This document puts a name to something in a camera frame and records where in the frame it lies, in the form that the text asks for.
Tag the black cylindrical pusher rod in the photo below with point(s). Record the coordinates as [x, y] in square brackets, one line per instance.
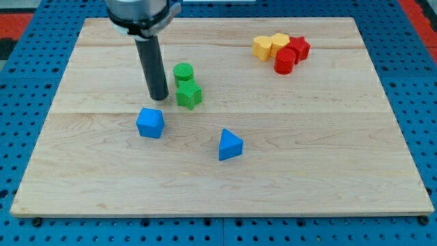
[153, 69]

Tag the blue cube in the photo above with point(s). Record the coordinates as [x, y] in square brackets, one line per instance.
[150, 123]

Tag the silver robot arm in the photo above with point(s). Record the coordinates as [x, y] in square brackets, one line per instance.
[143, 20]

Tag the green star block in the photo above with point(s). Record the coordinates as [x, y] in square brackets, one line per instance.
[188, 94]

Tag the red star block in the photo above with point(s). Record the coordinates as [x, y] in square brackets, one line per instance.
[301, 48]

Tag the green cylinder block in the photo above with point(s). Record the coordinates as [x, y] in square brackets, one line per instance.
[182, 72]

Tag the yellow heart block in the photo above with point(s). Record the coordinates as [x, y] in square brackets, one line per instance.
[261, 47]

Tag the blue triangular prism block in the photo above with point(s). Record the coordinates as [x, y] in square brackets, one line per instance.
[230, 145]

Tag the yellow hexagon block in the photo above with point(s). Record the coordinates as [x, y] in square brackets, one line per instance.
[279, 41]

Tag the wooden board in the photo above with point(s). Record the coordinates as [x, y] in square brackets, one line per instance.
[321, 141]

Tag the red cylinder block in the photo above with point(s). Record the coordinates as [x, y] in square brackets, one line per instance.
[284, 61]

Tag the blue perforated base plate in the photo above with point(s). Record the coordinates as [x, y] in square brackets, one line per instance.
[35, 67]

